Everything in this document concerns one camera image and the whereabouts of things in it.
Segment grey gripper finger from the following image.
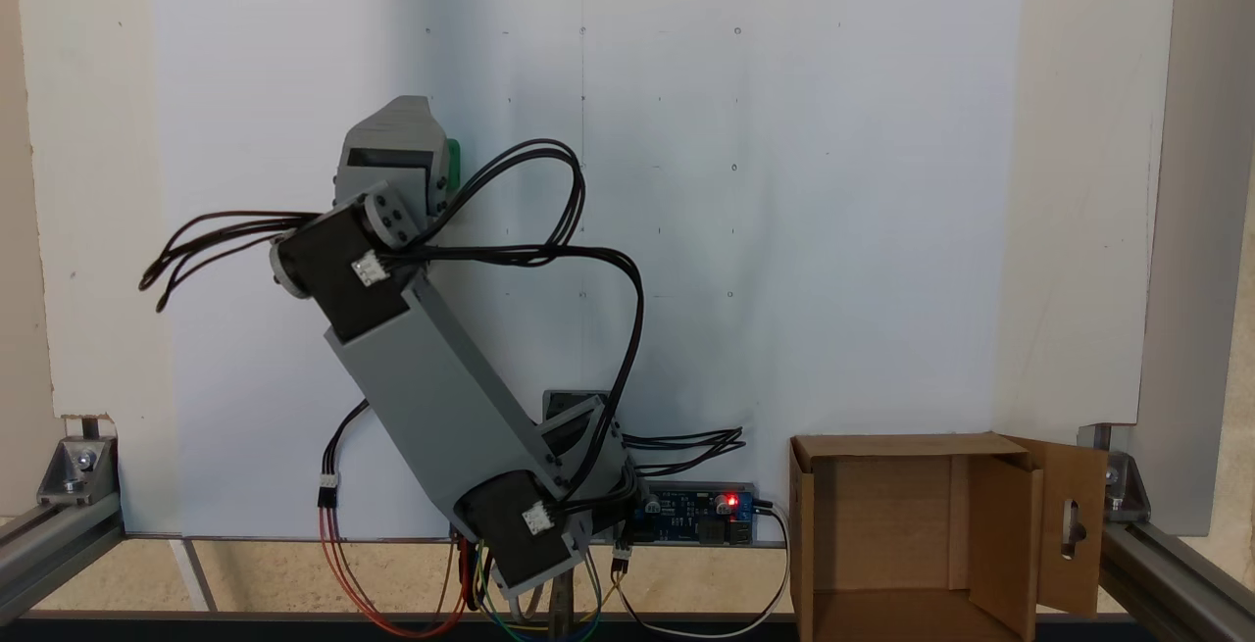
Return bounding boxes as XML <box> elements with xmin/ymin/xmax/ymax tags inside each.
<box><xmin>424</xmin><ymin>140</ymin><xmax>454</xmax><ymax>222</ymax></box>
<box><xmin>365</xmin><ymin>96</ymin><xmax>440</xmax><ymax>129</ymax></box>

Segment large white paper sheet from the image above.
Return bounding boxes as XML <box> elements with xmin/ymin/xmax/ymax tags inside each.
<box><xmin>147</xmin><ymin>0</ymin><xmax>1026</xmax><ymax>540</ymax></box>

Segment blue power circuit board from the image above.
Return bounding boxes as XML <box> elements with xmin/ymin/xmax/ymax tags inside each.
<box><xmin>632</xmin><ymin>483</ymin><xmax>758</xmax><ymax>547</ymax></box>

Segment brown cardboard box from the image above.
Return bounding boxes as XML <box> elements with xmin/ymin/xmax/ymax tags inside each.
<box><xmin>789</xmin><ymin>431</ymin><xmax>1111</xmax><ymax>642</ymax></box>

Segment black servo cable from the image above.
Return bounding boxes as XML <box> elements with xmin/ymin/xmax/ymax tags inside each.
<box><xmin>140</xmin><ymin>209</ymin><xmax>326</xmax><ymax>316</ymax></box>
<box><xmin>623</xmin><ymin>426</ymin><xmax>748</xmax><ymax>482</ymax></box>
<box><xmin>387</xmin><ymin>139</ymin><xmax>648</xmax><ymax>525</ymax></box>

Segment black cable with white connector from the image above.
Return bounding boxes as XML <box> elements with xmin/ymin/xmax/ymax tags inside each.
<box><xmin>319</xmin><ymin>399</ymin><xmax>372</xmax><ymax>511</ymax></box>

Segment orange red wire bundle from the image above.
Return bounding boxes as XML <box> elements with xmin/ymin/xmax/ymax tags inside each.
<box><xmin>319</xmin><ymin>505</ymin><xmax>481</xmax><ymax>639</ymax></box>

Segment coloured jumper wires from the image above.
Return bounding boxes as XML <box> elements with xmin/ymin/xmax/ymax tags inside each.
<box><xmin>474</xmin><ymin>542</ymin><xmax>605</xmax><ymax>642</ymax></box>

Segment metal corner bracket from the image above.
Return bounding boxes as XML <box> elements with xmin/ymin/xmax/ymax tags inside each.
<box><xmin>37</xmin><ymin>436</ymin><xmax>120</xmax><ymax>507</ymax></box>
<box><xmin>1103</xmin><ymin>451</ymin><xmax>1150</xmax><ymax>523</ymax></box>

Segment thin white cable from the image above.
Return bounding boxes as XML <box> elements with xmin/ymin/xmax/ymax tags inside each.
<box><xmin>613</xmin><ymin>503</ymin><xmax>793</xmax><ymax>639</ymax></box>

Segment aluminium frame rail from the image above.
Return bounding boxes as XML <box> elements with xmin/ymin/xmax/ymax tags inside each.
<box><xmin>1098</xmin><ymin>521</ymin><xmax>1255</xmax><ymax>642</ymax></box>
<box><xmin>0</xmin><ymin>497</ymin><xmax>126</xmax><ymax>625</ymax></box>

